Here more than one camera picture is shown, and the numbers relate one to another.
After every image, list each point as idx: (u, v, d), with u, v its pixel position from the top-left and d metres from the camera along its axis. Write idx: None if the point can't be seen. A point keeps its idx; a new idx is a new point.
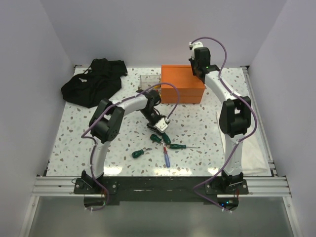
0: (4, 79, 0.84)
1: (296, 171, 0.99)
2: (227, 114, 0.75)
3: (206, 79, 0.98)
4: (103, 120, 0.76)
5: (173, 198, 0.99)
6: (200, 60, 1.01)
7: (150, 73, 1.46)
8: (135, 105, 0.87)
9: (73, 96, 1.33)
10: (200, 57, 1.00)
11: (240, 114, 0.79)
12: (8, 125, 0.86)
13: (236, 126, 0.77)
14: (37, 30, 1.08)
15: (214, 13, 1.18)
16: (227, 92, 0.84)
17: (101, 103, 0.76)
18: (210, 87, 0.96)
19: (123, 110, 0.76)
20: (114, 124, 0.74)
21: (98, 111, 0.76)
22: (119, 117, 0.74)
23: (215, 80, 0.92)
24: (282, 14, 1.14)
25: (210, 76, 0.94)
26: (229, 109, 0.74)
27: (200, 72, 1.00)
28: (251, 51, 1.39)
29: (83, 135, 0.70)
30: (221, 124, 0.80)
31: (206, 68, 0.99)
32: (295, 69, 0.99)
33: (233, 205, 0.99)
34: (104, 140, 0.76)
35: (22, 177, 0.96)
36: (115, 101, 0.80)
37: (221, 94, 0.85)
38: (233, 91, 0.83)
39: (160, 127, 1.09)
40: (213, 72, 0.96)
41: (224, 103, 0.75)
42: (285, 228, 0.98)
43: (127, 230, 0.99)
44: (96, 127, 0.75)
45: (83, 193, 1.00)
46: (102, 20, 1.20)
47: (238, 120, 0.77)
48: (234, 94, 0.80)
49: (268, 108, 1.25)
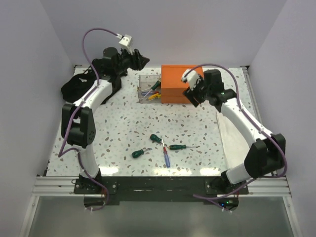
0: (4, 78, 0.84)
1: (296, 171, 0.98)
2: (259, 158, 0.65)
3: (221, 108, 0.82)
4: (73, 126, 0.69)
5: (173, 198, 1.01)
6: (215, 88, 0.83)
7: (150, 73, 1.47)
8: (100, 97, 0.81)
9: (73, 96, 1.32)
10: (210, 81, 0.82)
11: (271, 152, 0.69)
12: (8, 125, 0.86)
13: (267, 169, 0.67)
14: (37, 30, 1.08)
15: (214, 13, 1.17)
16: (254, 128, 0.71)
17: (64, 110, 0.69)
18: (228, 116, 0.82)
19: (90, 109, 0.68)
20: (87, 126, 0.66)
21: (66, 120, 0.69)
22: (89, 118, 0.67)
23: (235, 111, 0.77)
24: (282, 14, 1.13)
25: (229, 106, 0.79)
26: (261, 153, 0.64)
27: (215, 98, 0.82)
28: (251, 52, 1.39)
29: (59, 154, 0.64)
30: (251, 165, 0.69)
31: (221, 94, 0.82)
32: (295, 69, 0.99)
33: (232, 205, 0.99)
34: (85, 146, 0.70)
35: (21, 178, 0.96)
36: (78, 102, 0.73)
37: (247, 129, 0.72)
38: (262, 128, 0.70)
39: (127, 43, 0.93)
40: (230, 100, 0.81)
41: (254, 145, 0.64)
42: (285, 228, 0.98)
43: (127, 230, 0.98)
44: (70, 136, 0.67)
45: (83, 193, 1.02)
46: (102, 19, 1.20)
47: (270, 162, 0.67)
48: (264, 133, 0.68)
49: (268, 108, 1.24)
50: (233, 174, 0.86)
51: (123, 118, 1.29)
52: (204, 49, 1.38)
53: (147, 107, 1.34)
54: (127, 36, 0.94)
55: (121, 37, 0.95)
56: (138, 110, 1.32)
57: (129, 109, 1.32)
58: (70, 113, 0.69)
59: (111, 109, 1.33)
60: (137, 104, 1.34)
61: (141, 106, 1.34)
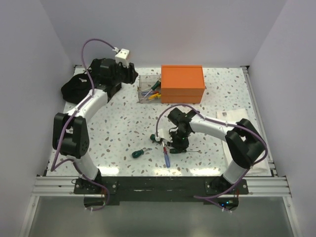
0: (4, 79, 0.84)
1: (296, 171, 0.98)
2: (237, 146, 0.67)
3: (192, 128, 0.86)
4: (66, 136, 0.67)
5: (173, 198, 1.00)
6: (178, 118, 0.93)
7: (150, 73, 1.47)
8: (96, 106, 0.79)
9: (73, 96, 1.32)
10: (174, 116, 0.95)
11: (250, 139, 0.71)
12: (8, 125, 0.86)
13: (253, 154, 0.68)
14: (37, 30, 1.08)
15: (215, 13, 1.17)
16: (221, 126, 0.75)
17: (56, 120, 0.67)
18: (199, 130, 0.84)
19: (83, 118, 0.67)
20: (80, 137, 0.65)
21: (58, 131, 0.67)
22: (82, 129, 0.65)
23: (201, 122, 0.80)
24: (282, 14, 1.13)
25: (194, 121, 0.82)
26: (236, 141, 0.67)
27: (182, 123, 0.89)
28: (251, 51, 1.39)
29: (52, 168, 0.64)
30: (237, 158, 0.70)
31: (185, 116, 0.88)
32: (295, 69, 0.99)
33: (232, 206, 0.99)
34: (79, 156, 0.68)
35: (21, 178, 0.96)
36: (71, 111, 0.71)
37: (217, 129, 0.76)
38: (226, 121, 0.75)
39: (125, 56, 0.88)
40: (194, 118, 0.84)
41: (229, 138, 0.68)
42: (285, 228, 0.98)
43: (127, 230, 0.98)
44: (62, 147, 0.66)
45: (83, 193, 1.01)
46: (102, 19, 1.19)
47: (253, 147, 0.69)
48: (231, 125, 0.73)
49: (268, 109, 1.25)
50: (233, 175, 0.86)
51: (123, 118, 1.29)
52: (203, 49, 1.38)
53: (147, 106, 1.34)
54: (125, 50, 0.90)
55: (118, 50, 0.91)
56: (138, 110, 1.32)
57: (129, 109, 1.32)
58: (62, 122, 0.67)
59: (111, 109, 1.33)
60: (137, 105, 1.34)
61: (141, 106, 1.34)
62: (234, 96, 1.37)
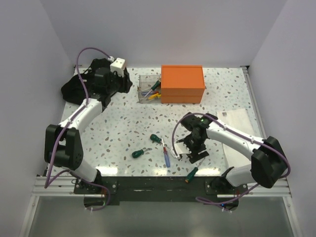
0: (4, 78, 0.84)
1: (296, 171, 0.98)
2: (262, 167, 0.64)
3: (208, 134, 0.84)
4: (59, 148, 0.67)
5: (173, 198, 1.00)
6: (192, 123, 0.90)
7: (150, 73, 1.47)
8: (90, 116, 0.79)
9: (73, 96, 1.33)
10: (188, 122, 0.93)
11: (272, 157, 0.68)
12: (8, 125, 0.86)
13: (276, 174, 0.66)
14: (37, 30, 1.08)
15: (214, 13, 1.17)
16: (245, 140, 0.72)
17: (48, 132, 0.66)
18: (217, 138, 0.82)
19: (76, 130, 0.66)
20: (73, 149, 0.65)
21: (51, 143, 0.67)
22: (74, 140, 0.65)
23: (220, 132, 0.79)
24: (282, 14, 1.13)
25: (213, 129, 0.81)
26: (262, 162, 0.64)
27: (197, 127, 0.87)
28: (251, 51, 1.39)
29: (46, 185, 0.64)
30: (258, 177, 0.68)
31: (201, 121, 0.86)
32: (295, 69, 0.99)
33: (232, 205, 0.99)
34: (74, 168, 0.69)
35: (21, 178, 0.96)
36: (64, 123, 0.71)
37: (239, 143, 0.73)
38: (253, 138, 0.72)
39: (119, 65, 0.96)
40: (213, 124, 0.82)
41: (255, 158, 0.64)
42: (285, 228, 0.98)
43: (127, 229, 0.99)
44: (56, 160, 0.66)
45: (83, 193, 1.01)
46: (102, 19, 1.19)
47: (275, 167, 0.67)
48: (257, 142, 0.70)
49: (268, 109, 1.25)
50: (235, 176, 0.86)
51: (123, 118, 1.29)
52: (203, 49, 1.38)
53: (147, 106, 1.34)
54: (120, 59, 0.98)
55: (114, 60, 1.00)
56: (138, 110, 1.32)
57: (129, 110, 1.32)
58: (55, 135, 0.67)
59: (111, 109, 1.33)
60: (137, 105, 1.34)
61: (141, 106, 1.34)
62: (234, 96, 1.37)
